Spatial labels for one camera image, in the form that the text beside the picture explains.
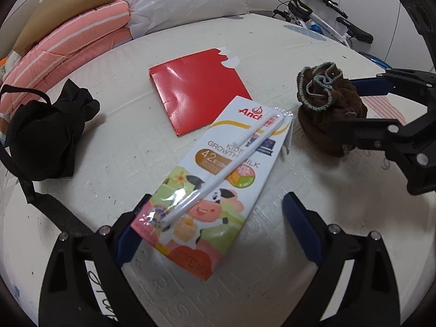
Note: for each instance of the red paper envelope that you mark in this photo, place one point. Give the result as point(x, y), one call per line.
point(194, 92)

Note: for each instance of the pink striped blanket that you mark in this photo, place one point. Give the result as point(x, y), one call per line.
point(68, 41)

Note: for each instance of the black fabric bag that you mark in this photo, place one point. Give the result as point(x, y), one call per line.
point(44, 136)

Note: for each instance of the white wrapped drinking straw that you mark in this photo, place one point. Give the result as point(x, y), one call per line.
point(221, 173)

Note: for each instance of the printed milk carton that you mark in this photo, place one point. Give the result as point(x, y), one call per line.
point(218, 204)

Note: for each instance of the white bicycle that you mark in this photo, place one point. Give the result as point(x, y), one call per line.
point(327, 27)

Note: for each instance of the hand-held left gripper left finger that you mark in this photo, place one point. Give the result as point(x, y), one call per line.
point(124, 242)

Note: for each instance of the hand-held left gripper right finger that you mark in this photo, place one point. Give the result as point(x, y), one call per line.
point(299, 224)

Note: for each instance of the printed play mat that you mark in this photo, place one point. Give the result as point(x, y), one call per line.
point(306, 30)

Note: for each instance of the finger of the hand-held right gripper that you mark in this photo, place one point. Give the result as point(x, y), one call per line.
point(371, 87)
point(361, 133)

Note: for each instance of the pink checkered pad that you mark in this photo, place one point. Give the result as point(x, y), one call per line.
point(385, 109)

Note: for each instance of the brown knitted cloth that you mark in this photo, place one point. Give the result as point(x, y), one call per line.
point(316, 122)

